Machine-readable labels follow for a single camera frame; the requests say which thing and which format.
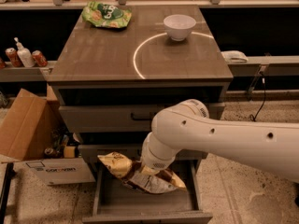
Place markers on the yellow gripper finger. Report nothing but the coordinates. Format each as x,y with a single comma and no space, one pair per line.
145,170

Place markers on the brown chip bag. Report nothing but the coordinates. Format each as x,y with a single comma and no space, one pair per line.
128,172

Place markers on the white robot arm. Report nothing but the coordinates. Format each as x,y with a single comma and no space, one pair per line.
268,146

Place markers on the bottom drawer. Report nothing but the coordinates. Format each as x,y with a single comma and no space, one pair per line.
116,204

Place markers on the top drawer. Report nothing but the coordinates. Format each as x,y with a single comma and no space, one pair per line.
109,118

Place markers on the grey drawer cabinet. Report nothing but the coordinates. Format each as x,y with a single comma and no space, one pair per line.
140,65

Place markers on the green chip bag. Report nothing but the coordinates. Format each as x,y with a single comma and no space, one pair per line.
106,15

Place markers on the yellow item inside box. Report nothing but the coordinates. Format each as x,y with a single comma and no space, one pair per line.
70,152

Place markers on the can inside box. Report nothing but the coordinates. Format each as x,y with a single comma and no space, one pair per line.
50,153

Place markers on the cardboard box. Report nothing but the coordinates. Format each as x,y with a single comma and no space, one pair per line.
29,127

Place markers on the black stand at left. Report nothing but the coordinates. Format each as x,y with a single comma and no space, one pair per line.
5,190

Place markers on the white folded cloth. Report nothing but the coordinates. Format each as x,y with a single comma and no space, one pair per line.
234,56

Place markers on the white bowl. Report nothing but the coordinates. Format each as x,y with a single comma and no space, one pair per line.
179,26

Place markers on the red soda can right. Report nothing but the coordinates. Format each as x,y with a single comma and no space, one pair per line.
39,58

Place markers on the red soda can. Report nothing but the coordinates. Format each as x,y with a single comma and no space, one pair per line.
39,58
13,57

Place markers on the white pump bottle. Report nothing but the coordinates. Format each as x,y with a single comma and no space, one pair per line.
24,54

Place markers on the red soda can left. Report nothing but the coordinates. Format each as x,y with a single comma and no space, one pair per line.
13,57

